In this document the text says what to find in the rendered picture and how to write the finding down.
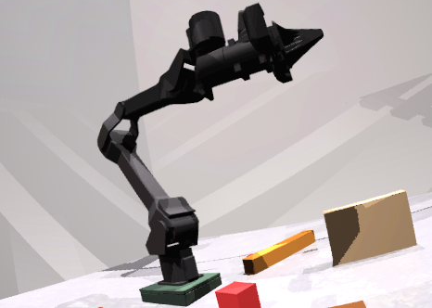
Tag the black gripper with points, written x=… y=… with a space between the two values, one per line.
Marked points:
x=274 y=48

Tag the orange long bar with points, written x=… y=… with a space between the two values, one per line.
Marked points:
x=276 y=253

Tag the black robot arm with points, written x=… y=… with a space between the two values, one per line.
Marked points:
x=171 y=220

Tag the tan square block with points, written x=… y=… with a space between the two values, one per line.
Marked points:
x=370 y=227

